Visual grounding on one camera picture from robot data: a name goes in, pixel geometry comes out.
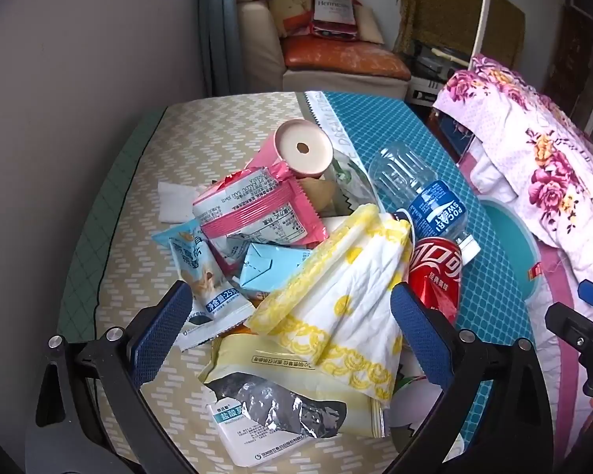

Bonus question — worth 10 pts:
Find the orange seat cushion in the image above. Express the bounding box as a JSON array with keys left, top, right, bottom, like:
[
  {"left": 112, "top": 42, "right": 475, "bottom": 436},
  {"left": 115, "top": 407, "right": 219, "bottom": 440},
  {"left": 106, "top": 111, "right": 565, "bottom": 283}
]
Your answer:
[{"left": 281, "top": 34, "right": 411, "bottom": 80}]

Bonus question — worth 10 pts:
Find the yellow plush pillow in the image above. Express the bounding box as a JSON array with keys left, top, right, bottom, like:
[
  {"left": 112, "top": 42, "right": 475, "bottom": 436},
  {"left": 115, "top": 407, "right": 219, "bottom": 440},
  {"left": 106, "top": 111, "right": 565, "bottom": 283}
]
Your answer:
[{"left": 269, "top": 0, "right": 317, "bottom": 38}]

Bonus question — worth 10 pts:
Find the cream sofa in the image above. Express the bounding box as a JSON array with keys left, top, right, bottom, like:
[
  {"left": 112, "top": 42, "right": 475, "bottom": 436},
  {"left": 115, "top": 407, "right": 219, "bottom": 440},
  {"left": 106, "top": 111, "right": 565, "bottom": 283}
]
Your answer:
[{"left": 236, "top": 0, "right": 410, "bottom": 102}]

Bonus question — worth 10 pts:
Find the gold brown cloth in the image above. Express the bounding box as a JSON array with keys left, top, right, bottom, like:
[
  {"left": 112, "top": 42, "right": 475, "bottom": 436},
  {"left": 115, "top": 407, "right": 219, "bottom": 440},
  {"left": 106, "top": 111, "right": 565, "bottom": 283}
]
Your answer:
[{"left": 395, "top": 0, "right": 527, "bottom": 65}]

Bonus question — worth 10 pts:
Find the red soda can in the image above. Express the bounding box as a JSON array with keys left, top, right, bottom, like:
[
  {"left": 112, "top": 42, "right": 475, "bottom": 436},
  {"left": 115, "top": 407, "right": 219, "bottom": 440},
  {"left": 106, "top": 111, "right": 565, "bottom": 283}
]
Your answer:
[{"left": 408, "top": 237, "right": 464, "bottom": 327}]

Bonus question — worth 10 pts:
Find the yellow snack bag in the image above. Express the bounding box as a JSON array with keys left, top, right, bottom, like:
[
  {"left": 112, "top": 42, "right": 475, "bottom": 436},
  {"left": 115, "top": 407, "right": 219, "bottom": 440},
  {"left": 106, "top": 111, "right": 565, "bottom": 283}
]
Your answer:
[{"left": 198, "top": 333, "right": 391, "bottom": 438}]

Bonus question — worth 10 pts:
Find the green small wrapper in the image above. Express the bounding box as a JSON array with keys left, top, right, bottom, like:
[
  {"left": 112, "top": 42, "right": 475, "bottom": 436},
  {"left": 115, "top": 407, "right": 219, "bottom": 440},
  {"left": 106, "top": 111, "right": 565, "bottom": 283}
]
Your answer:
[{"left": 332, "top": 155, "right": 376, "bottom": 208}]

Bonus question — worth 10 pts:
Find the blue white snack packet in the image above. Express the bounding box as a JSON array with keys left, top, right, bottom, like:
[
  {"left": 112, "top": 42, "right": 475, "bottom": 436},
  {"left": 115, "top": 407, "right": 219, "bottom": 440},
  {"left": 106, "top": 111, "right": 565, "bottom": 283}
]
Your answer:
[{"left": 152, "top": 218, "right": 255, "bottom": 321}]

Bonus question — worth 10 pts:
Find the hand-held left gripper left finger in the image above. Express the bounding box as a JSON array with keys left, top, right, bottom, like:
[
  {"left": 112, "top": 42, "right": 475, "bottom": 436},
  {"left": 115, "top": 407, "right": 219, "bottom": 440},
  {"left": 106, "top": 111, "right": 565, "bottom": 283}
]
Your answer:
[{"left": 25, "top": 280, "right": 193, "bottom": 474}]

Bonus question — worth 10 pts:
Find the white pole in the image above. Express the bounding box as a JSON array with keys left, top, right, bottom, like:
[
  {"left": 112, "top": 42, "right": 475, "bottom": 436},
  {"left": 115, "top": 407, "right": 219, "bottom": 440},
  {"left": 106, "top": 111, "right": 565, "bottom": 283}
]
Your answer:
[{"left": 467, "top": 0, "right": 492, "bottom": 72}]

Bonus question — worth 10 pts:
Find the yellow patterned tissue pack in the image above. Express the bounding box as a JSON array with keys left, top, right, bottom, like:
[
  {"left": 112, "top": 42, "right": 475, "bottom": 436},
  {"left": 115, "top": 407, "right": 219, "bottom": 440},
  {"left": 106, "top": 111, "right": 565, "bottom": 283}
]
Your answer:
[{"left": 244, "top": 203, "right": 413, "bottom": 402}]

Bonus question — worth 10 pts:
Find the white tissue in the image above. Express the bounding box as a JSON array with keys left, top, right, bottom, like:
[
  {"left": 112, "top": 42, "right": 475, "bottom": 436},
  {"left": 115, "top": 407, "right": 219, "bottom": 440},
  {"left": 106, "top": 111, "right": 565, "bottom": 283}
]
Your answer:
[{"left": 157, "top": 182, "right": 206, "bottom": 222}]

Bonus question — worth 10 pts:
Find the green cutting mat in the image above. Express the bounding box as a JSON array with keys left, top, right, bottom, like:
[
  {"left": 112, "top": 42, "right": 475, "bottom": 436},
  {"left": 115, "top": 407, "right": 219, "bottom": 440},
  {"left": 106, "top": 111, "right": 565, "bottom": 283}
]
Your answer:
[{"left": 57, "top": 106, "right": 169, "bottom": 386}]

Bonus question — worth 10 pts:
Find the red bag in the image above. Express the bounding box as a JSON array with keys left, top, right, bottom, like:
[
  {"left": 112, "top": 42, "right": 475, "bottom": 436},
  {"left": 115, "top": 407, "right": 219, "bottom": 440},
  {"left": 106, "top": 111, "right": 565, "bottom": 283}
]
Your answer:
[{"left": 310, "top": 0, "right": 361, "bottom": 40}]

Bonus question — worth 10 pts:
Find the pink floral blanket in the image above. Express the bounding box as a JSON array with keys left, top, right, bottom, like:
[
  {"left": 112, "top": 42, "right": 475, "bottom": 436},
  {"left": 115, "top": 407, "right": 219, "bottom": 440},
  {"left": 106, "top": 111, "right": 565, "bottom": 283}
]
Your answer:
[{"left": 432, "top": 54, "right": 593, "bottom": 435}]

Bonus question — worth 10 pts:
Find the clear plastic bottle blue label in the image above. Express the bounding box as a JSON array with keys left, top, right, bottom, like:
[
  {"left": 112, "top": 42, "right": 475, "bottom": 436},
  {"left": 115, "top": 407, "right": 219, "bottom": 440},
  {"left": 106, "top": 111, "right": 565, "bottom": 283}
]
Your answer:
[{"left": 368, "top": 141, "right": 480, "bottom": 265}]

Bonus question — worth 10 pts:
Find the pink snack wrapper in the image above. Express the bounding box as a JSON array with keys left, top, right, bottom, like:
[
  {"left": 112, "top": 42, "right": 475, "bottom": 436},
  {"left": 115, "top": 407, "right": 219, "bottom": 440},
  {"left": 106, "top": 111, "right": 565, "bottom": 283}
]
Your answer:
[{"left": 193, "top": 133, "right": 328, "bottom": 265}]

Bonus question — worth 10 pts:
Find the dark wooden cabinet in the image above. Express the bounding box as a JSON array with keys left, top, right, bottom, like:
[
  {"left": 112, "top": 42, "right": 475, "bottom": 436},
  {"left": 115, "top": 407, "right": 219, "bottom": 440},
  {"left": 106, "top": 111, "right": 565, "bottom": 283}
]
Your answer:
[{"left": 544, "top": 0, "right": 593, "bottom": 144}]

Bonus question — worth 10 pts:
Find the white medicine box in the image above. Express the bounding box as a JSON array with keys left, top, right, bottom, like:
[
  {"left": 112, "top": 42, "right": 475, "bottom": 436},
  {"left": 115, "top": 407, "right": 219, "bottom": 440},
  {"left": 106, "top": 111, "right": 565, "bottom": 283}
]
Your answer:
[{"left": 206, "top": 400, "right": 307, "bottom": 469}]

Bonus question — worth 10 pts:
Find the light blue carton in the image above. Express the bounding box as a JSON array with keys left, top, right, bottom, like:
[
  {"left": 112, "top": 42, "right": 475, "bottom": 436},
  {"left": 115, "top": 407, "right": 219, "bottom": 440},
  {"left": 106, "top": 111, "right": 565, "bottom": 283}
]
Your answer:
[{"left": 240, "top": 243, "right": 313, "bottom": 293}]

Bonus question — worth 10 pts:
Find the pink paper cup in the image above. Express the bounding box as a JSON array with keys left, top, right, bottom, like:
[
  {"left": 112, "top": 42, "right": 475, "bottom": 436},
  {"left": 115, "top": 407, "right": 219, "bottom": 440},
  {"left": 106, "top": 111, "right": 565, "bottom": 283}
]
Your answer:
[{"left": 274, "top": 119, "right": 334, "bottom": 179}]

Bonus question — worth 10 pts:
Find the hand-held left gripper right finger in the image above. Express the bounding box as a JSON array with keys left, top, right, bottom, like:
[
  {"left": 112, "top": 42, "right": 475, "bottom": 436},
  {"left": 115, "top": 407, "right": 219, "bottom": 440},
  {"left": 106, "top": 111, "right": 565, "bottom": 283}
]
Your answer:
[{"left": 385, "top": 282, "right": 569, "bottom": 474}]

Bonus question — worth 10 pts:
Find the teal bin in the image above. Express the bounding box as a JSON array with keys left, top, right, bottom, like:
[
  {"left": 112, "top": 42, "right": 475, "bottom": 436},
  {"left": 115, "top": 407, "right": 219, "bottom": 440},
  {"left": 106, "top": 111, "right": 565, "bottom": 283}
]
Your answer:
[{"left": 477, "top": 197, "right": 544, "bottom": 302}]

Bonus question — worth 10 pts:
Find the stereo equipment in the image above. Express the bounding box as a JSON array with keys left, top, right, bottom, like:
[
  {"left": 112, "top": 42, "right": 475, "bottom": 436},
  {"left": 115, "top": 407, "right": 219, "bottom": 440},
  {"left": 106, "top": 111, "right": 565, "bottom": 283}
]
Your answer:
[{"left": 405, "top": 39, "right": 470, "bottom": 104}]

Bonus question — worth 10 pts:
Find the white small sachet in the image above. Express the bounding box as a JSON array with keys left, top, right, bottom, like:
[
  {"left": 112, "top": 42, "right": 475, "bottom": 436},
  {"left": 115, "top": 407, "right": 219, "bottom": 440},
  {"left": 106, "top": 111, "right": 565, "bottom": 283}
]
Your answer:
[{"left": 175, "top": 301, "right": 255, "bottom": 352}]

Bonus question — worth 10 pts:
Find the grey blue curtain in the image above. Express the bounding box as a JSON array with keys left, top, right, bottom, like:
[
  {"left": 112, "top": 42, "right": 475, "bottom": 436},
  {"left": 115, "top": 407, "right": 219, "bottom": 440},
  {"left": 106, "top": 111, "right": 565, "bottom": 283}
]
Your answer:
[{"left": 202, "top": 0, "right": 240, "bottom": 97}]

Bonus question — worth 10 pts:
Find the silver blister pack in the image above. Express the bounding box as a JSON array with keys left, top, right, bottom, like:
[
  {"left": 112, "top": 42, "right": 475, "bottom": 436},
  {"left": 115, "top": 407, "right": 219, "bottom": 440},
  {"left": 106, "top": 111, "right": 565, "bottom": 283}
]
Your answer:
[{"left": 204, "top": 372, "right": 347, "bottom": 440}]

